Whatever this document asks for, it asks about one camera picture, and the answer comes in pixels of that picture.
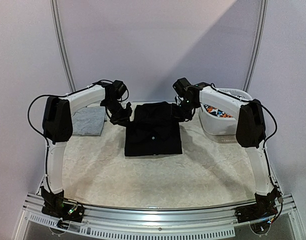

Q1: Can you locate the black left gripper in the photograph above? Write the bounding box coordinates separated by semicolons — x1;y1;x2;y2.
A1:
102;98;133;128

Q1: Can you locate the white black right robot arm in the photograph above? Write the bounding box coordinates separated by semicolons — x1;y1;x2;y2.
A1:
172;77;273;196

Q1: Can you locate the aluminium left corner post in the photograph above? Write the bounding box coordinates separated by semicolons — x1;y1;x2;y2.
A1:
50;0;77;92

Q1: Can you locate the aluminium right corner post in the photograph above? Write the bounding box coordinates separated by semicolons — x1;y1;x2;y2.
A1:
243;0;268;92

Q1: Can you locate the aluminium corner post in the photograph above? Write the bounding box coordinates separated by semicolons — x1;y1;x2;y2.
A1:
50;0;77;92
243;0;268;92

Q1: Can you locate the aluminium front rail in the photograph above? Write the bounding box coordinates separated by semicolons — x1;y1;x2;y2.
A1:
15;194;306;240

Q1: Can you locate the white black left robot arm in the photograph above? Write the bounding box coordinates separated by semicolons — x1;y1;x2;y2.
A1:
42;80;132;195

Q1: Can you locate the black garment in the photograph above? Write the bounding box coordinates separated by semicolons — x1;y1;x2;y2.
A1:
124;101;183;157

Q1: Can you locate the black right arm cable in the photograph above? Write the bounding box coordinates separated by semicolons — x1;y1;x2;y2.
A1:
210;83;284;201

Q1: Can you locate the navy printed garment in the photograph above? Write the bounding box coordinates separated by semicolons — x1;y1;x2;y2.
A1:
203;104;233;118

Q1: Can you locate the grey t-shirt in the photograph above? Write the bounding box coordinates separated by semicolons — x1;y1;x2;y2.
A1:
72;106;106;137

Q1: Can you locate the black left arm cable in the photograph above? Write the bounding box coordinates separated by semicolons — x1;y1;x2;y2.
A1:
26;79;130;191

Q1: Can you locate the translucent white laundry basket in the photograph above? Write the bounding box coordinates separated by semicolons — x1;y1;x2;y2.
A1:
198;86;252;136

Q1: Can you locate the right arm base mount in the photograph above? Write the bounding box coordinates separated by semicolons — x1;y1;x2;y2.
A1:
234;193;284;224

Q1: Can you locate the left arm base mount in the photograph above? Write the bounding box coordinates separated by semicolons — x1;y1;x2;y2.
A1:
41;186;85;223

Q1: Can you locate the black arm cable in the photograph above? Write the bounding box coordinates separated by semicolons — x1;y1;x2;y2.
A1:
26;79;130;191
210;83;284;201

